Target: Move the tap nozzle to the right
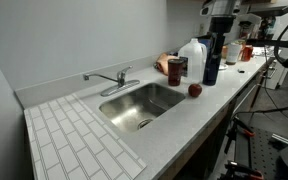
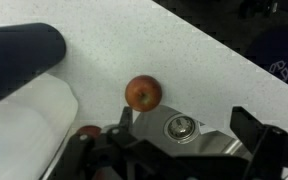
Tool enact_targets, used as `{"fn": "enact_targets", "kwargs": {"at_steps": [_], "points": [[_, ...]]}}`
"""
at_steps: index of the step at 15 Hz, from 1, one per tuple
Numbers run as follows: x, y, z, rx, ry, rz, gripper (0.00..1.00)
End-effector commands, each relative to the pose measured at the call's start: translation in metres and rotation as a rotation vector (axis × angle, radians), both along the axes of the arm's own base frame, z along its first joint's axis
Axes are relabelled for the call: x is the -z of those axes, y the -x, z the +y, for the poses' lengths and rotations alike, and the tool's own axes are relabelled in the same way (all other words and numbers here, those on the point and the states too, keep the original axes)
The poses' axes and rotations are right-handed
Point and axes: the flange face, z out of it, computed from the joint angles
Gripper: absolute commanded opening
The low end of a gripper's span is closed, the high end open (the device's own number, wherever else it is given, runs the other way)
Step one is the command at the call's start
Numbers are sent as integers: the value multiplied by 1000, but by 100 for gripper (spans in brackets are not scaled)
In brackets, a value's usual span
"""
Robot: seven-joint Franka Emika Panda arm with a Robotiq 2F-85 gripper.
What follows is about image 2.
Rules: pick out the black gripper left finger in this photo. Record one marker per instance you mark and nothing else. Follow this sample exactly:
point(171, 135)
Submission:
point(126, 119)

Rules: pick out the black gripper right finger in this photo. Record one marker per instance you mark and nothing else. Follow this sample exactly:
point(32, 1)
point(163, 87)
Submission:
point(247, 128)

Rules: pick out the stainless steel sink basin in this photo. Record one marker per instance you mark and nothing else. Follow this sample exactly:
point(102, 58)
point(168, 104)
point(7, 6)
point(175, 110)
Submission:
point(152, 125)

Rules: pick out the red apple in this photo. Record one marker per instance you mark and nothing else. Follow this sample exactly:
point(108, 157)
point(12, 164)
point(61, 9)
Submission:
point(143, 93)

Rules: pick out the dark red tumbler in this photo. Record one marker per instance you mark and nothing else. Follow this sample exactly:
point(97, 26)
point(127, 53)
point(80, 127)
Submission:
point(90, 130)

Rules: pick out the round metal sink drain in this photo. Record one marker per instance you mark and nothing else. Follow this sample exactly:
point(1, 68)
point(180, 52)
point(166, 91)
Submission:
point(181, 128)

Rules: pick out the blue recycling bin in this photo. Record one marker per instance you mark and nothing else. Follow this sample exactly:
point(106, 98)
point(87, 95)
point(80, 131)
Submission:
point(277, 50)

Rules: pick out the white plastic gallon jug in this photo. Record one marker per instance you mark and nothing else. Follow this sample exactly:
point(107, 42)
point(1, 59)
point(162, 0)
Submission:
point(24, 133)

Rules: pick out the navy blue water bottle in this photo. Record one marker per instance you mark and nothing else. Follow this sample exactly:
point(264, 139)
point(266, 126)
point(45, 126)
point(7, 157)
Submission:
point(17, 53)

